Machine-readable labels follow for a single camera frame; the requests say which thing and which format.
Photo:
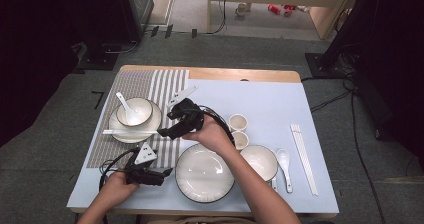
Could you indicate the black floor bracket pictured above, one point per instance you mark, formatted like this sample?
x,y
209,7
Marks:
x,y
194,33
155,31
168,31

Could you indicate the white small floor object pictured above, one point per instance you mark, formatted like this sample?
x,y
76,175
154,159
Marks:
x,y
302,8

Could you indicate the person's left hand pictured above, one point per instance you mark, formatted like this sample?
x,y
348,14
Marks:
x,y
116,189

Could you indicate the black stand base plate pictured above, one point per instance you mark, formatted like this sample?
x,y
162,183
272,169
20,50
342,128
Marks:
x,y
316,65
98,61

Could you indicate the black slanted stand pole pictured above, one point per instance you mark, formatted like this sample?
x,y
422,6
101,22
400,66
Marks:
x,y
346,24

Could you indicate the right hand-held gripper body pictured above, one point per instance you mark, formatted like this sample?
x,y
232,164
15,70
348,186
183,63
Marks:
x,y
188,115

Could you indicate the person's right hand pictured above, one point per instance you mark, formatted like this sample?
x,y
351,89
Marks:
x,y
211,134

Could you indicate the grey striped placemat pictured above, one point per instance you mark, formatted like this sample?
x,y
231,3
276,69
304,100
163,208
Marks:
x,y
133,84

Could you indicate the red floor object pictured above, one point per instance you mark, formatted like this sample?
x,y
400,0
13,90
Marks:
x,y
288,10
274,9

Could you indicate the white ceramic cup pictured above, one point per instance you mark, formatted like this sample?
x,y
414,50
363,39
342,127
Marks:
x,y
238,121
241,140

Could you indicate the person's beige trousers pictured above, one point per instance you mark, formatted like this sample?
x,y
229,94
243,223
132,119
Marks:
x,y
200,220

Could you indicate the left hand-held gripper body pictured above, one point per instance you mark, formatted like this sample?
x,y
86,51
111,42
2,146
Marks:
x,y
141,170

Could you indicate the row of white chopsticks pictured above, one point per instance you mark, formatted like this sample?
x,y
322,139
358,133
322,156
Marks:
x,y
304,157

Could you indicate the pale small floor object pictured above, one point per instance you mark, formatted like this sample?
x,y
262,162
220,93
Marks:
x,y
241,9

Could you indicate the white ribbed plate dark rim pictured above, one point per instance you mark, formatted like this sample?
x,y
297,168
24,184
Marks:
x,y
151,122
200,175

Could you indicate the dark curtain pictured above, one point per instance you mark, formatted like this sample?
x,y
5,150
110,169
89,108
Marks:
x,y
400,67
33,50

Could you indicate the white ceramic spoon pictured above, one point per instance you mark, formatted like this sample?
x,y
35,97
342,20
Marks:
x,y
131,115
284,162
274,185

